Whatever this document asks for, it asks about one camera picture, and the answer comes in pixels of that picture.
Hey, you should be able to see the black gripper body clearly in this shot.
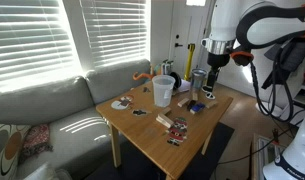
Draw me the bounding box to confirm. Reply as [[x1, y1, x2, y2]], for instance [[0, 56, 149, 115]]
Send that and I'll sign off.
[[206, 51, 231, 79]]

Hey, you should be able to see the metallic cup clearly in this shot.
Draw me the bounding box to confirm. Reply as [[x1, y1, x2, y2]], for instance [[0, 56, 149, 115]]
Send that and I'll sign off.
[[190, 68, 208, 97]]

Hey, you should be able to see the clear plastic cup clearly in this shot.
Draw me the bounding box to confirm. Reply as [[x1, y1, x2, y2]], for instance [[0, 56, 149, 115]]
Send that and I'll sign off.
[[151, 74, 177, 108]]

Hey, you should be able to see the blue block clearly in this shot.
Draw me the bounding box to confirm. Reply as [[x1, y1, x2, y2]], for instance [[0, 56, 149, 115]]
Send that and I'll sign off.
[[191, 102, 206, 115]]

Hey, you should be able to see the dark block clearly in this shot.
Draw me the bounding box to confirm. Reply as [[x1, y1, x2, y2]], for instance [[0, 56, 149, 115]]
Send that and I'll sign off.
[[186, 99, 197, 112]]

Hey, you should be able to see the white paper sheet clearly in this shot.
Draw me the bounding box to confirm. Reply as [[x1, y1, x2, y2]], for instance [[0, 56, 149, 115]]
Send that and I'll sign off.
[[173, 79, 192, 95]]

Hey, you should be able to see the yellow black pole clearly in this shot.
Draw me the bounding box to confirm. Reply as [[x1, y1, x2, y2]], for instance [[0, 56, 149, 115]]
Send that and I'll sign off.
[[183, 42, 197, 83]]

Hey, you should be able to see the white door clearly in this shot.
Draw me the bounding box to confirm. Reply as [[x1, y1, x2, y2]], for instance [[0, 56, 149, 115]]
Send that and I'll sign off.
[[167, 0, 215, 81]]

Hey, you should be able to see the plant in clear container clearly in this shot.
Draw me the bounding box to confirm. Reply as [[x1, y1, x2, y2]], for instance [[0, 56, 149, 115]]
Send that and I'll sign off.
[[161, 59, 175, 76]]

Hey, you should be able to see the flat wooden plank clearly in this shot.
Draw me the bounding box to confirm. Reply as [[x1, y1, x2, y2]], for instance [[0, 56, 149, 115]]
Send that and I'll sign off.
[[155, 116, 171, 129], [157, 112, 175, 126]]

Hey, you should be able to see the dark floor rug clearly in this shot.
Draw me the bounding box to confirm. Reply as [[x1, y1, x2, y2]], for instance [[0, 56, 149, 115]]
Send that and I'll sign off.
[[85, 121, 236, 180]]

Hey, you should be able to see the orange octopus plush toy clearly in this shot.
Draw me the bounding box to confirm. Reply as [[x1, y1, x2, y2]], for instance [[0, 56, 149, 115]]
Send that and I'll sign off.
[[131, 63, 157, 82]]

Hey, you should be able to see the dark grey hanging cloth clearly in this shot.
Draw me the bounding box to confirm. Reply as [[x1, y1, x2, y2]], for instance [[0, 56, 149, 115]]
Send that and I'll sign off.
[[261, 38, 305, 90]]

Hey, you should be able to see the wooden table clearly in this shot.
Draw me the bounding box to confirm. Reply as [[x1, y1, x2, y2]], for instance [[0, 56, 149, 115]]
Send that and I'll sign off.
[[95, 81, 234, 180]]

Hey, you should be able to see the snowman ornament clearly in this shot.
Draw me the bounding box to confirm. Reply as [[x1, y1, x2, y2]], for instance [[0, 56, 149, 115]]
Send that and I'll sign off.
[[110, 94, 135, 111]]

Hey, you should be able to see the white metal rack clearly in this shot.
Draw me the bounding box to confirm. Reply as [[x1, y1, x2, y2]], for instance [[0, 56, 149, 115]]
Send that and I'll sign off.
[[250, 133, 286, 180]]

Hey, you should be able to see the white shelf unit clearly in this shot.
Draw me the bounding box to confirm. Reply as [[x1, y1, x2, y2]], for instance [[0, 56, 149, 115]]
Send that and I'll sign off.
[[291, 69, 305, 111]]

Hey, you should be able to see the white window blind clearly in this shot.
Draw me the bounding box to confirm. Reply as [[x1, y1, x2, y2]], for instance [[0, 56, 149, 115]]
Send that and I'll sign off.
[[79, 0, 150, 69], [0, 0, 80, 91]]

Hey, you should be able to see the grey fabric sofa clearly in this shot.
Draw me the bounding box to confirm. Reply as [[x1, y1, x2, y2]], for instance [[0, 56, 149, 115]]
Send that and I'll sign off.
[[0, 58, 152, 180]]

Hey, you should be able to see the red floral cloth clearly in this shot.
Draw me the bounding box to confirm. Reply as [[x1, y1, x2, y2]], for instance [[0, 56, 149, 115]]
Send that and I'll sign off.
[[18, 123, 55, 164]]

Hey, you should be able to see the clear plastic bag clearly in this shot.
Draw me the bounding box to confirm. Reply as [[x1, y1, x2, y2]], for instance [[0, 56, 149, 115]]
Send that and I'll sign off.
[[23, 161, 73, 180]]

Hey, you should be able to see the circle patterned cushion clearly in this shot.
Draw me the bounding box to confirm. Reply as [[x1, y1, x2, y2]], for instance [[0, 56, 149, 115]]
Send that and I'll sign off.
[[0, 123, 32, 180]]

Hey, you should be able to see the black orange wrist camera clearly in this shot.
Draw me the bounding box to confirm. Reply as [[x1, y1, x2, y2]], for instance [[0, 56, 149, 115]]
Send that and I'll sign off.
[[230, 49, 255, 67]]

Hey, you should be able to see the thin black floor cable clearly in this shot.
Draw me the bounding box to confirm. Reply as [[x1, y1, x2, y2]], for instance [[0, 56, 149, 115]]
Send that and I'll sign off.
[[215, 128, 295, 167]]

